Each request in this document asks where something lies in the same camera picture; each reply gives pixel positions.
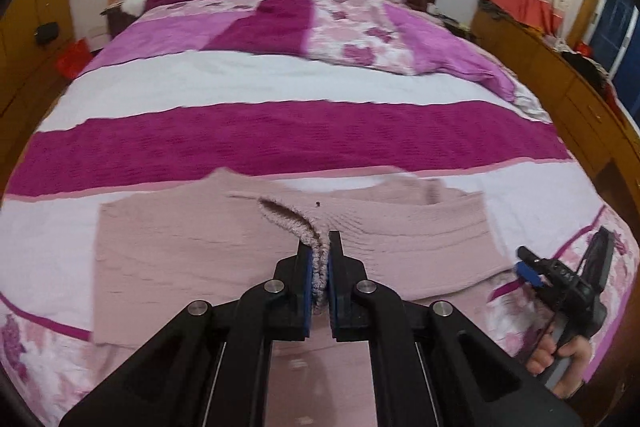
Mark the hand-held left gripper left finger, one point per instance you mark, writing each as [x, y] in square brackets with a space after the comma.
[305, 279]

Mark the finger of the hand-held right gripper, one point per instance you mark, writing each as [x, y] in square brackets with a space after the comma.
[530, 271]

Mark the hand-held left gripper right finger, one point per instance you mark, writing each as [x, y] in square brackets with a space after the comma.
[334, 287]

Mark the pink knit sweater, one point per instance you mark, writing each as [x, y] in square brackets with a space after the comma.
[175, 257]

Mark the dark clothes pile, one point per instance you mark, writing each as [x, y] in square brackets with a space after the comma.
[587, 62]

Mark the person's right hand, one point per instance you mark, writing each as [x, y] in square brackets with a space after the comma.
[570, 364]

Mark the magenta white striped bedspread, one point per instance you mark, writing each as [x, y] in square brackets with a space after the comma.
[300, 142]

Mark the yellow wooden cabinet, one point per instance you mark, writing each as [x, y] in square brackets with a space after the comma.
[555, 92]

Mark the blue window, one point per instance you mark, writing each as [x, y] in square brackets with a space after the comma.
[620, 37]

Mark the purple floral quilt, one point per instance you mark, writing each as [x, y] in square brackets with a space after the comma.
[370, 37]

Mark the red bag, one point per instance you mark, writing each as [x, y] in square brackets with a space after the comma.
[74, 59]

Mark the dark wooden nightstand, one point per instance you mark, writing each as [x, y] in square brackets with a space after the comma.
[112, 19]

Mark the small black box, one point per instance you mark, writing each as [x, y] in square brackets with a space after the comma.
[47, 34]

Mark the yellow wooden wardrobe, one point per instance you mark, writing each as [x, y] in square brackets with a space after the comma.
[25, 42]

